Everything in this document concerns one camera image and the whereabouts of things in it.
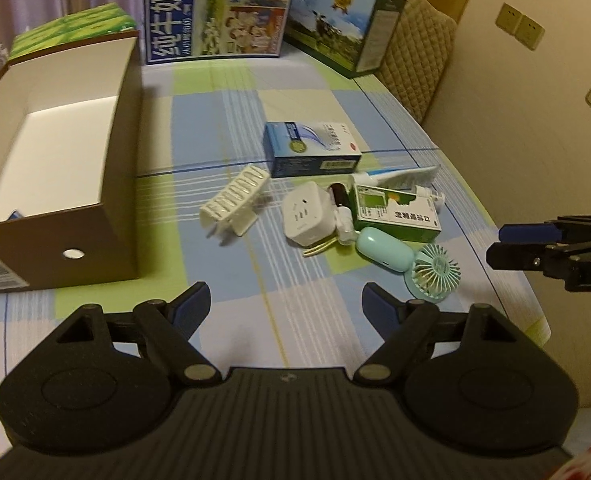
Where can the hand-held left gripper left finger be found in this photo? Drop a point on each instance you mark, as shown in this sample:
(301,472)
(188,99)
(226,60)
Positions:
(196,302)

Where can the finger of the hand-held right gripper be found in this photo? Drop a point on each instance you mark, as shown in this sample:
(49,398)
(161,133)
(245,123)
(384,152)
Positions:
(525,233)
(513,256)

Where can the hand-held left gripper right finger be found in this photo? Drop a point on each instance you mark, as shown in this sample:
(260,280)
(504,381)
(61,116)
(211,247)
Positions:
(375,301)

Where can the mint handheld fan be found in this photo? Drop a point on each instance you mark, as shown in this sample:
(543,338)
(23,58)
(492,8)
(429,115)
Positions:
(433,272)

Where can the small white plastic object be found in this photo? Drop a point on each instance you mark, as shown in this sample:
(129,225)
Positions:
(434,201)

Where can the white cube power adapter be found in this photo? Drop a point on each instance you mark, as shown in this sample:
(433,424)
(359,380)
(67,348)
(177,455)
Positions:
(305,212)

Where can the white hair claw clip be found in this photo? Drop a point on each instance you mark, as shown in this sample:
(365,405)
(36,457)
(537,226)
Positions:
(235,195)

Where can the white blue toothpaste tube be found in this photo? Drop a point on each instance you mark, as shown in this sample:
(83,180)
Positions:
(400,177)

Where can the brown cardboard box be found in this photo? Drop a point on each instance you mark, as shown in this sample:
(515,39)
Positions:
(50,240)

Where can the green white medicine box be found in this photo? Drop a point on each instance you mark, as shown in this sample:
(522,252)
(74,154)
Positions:
(390,215)

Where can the brown spray bottle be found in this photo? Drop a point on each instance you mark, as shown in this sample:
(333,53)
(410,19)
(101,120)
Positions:
(339,195)

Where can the blue white medicine box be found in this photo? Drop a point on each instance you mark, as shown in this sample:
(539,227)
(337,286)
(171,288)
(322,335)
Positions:
(310,140)

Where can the plaid bed sheet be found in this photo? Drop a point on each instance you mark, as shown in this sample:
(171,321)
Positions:
(200,110)

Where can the red patterned white fabric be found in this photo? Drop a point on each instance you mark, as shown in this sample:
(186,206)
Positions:
(588,465)

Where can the beige quilted headboard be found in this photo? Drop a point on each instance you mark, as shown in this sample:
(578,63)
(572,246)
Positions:
(420,60)

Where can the small blue object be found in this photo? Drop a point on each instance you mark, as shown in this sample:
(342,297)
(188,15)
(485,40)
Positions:
(12,216)

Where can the green cow print box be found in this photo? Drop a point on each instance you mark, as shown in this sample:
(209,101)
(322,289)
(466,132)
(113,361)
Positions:
(335,25)

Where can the blue milk carton box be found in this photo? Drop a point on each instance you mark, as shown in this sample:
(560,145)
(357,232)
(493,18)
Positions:
(185,20)

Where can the green tissue pack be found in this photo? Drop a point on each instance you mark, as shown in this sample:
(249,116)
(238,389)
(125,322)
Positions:
(75,25)

